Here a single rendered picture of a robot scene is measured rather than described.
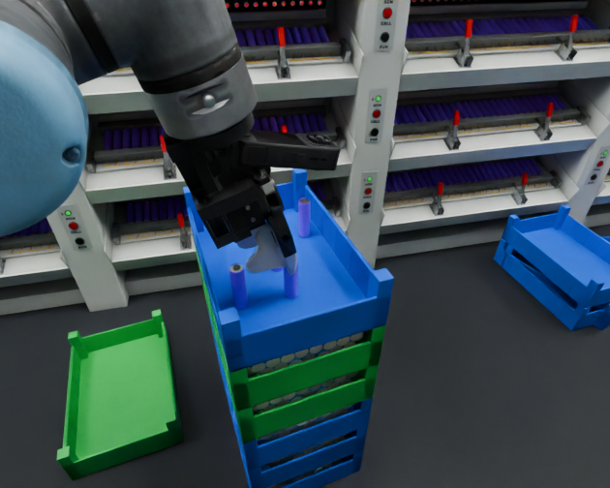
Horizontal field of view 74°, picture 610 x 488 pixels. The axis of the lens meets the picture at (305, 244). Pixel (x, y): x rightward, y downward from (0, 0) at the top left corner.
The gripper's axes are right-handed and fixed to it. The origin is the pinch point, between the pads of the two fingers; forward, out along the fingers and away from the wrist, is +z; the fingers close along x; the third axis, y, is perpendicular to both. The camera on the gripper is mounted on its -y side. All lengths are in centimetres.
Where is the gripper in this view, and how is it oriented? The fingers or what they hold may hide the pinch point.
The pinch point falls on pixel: (290, 258)
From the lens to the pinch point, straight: 51.4
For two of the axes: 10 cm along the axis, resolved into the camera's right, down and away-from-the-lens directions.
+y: -9.0, 4.1, -1.2
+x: 3.5, 5.7, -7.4
